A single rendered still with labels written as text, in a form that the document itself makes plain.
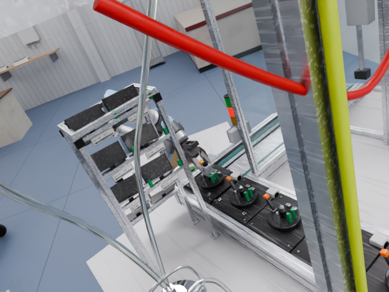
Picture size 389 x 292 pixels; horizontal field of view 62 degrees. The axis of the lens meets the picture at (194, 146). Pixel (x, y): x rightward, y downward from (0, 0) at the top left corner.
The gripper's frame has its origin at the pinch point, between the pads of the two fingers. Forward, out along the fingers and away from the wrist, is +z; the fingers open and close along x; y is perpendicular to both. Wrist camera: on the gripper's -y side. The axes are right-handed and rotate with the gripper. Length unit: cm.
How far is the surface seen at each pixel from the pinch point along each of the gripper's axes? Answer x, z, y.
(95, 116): 42, -31, -52
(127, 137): 35, -23, -41
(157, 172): 31.0, -6.7, -28.6
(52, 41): -131, -576, 549
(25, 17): 63, 7, -141
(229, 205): 7.5, 22.9, -8.6
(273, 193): -8.6, 31.6, -20.4
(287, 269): 17, 55, -35
